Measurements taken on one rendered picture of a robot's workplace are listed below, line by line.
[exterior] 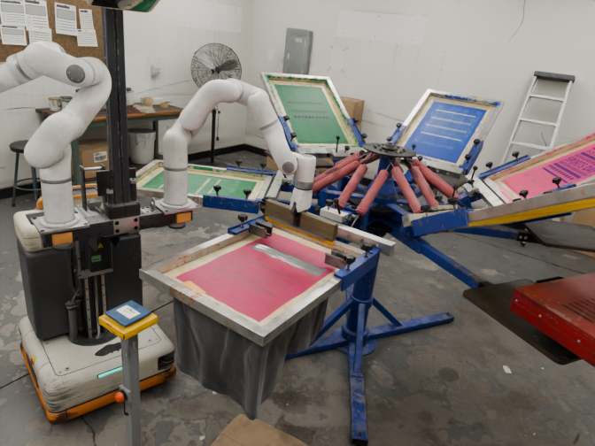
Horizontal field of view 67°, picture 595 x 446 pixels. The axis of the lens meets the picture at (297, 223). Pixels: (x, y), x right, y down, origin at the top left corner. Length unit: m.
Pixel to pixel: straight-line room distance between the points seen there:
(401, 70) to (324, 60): 1.13
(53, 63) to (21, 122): 3.80
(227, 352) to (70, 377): 0.94
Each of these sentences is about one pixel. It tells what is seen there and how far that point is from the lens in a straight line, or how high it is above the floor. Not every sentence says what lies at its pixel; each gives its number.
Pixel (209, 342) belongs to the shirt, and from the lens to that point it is 1.77.
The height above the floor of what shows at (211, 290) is 0.96.
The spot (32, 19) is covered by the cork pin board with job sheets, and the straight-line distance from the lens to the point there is 5.30.
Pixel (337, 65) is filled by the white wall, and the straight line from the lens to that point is 6.50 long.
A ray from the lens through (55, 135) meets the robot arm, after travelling 1.58.
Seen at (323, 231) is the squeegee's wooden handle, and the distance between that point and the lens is 1.85.
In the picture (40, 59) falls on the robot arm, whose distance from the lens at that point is 1.57.
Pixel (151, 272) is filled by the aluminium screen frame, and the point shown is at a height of 0.99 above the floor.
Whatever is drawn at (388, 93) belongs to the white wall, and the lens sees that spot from 6.16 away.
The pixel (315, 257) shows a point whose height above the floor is 0.96.
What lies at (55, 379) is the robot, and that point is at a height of 0.28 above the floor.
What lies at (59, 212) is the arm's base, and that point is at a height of 1.19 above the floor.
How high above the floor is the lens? 1.84
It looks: 22 degrees down
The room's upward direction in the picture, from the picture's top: 7 degrees clockwise
